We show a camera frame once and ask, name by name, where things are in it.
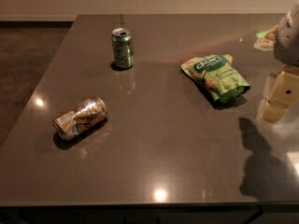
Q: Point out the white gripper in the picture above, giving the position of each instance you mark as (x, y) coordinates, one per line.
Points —
(288, 39)

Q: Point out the orange soda can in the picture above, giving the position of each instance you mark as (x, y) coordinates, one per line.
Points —
(80, 118)

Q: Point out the green soda can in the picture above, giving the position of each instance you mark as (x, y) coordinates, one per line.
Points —
(122, 45)

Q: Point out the green snack bag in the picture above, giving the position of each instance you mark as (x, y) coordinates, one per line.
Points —
(217, 76)

